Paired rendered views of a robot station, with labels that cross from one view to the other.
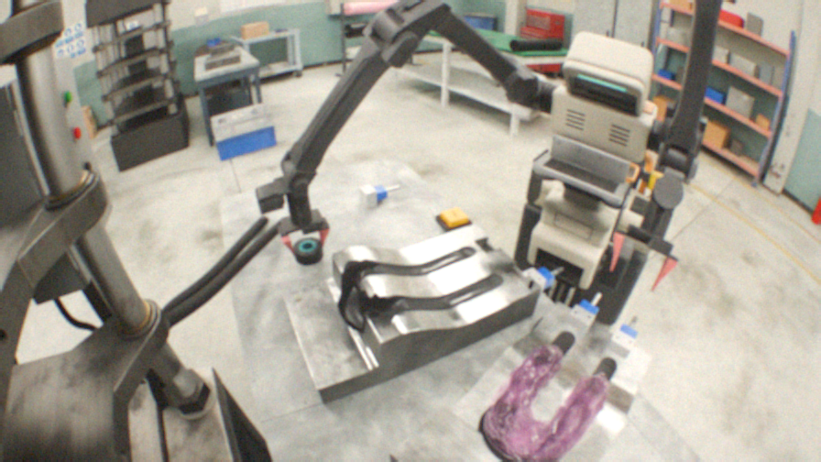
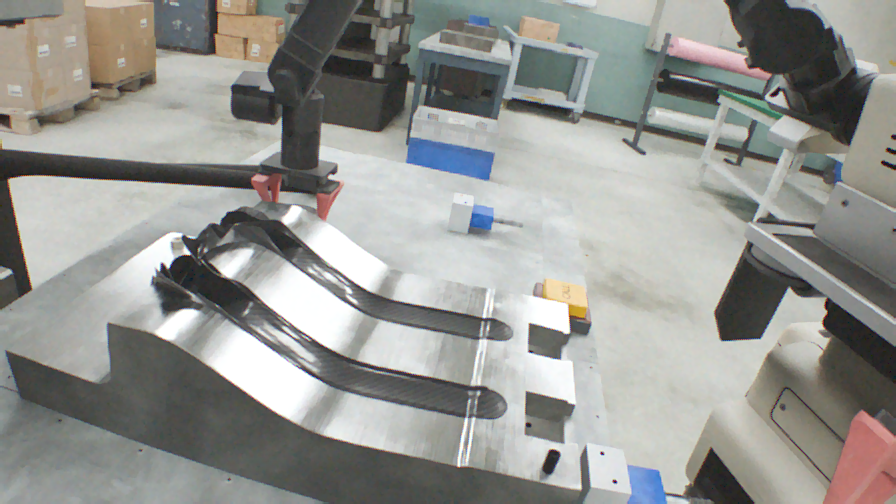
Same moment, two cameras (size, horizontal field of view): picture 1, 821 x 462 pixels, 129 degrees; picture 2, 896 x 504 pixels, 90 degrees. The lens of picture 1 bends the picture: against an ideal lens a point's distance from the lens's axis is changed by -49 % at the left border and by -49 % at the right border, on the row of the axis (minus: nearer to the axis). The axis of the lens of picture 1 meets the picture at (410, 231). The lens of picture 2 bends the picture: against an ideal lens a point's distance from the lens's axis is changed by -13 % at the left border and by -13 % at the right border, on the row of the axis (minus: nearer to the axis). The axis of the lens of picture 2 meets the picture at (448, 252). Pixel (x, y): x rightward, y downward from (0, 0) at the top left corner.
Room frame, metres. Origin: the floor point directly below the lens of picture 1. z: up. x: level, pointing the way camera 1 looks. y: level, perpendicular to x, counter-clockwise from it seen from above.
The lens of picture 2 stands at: (0.27, -0.30, 1.19)
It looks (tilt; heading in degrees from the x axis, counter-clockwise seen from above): 27 degrees down; 31
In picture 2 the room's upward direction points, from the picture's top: 11 degrees clockwise
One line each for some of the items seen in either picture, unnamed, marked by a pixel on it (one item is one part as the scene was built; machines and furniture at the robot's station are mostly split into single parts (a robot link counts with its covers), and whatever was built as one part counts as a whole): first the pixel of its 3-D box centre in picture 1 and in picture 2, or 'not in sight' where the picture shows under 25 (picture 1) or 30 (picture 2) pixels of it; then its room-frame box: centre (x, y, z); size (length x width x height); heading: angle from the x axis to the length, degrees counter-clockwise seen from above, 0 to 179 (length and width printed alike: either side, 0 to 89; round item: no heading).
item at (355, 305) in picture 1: (420, 280); (328, 301); (0.55, -0.02, 0.92); 0.35 x 0.16 x 0.09; 117
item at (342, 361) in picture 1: (410, 295); (314, 333); (0.56, 0.00, 0.87); 0.50 x 0.26 x 0.14; 117
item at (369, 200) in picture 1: (381, 192); (486, 217); (1.04, 0.09, 0.83); 0.13 x 0.05 x 0.05; 122
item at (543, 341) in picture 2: (486, 250); (544, 356); (0.70, -0.18, 0.87); 0.05 x 0.05 x 0.04; 27
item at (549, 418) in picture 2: (513, 277); (545, 433); (0.61, -0.23, 0.87); 0.05 x 0.05 x 0.04; 27
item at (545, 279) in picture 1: (545, 277); (647, 495); (0.65, -0.33, 0.83); 0.13 x 0.05 x 0.05; 118
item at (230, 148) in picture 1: (244, 137); (451, 151); (3.36, 1.68, 0.11); 0.61 x 0.41 x 0.22; 121
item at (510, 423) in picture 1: (552, 396); not in sight; (0.28, -0.24, 0.90); 0.26 x 0.18 x 0.08; 134
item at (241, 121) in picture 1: (241, 121); (455, 128); (3.36, 1.68, 0.28); 0.61 x 0.41 x 0.15; 121
